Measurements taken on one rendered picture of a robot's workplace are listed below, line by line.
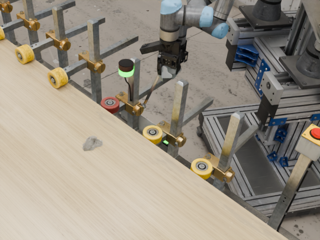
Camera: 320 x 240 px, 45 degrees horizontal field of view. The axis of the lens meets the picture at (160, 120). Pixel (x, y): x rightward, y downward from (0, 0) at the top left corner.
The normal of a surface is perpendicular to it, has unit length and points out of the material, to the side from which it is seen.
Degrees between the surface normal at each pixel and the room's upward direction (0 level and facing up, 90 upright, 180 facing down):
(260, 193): 0
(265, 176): 0
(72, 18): 0
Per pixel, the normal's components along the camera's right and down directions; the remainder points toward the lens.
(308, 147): -0.66, 0.48
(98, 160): 0.07, -0.72
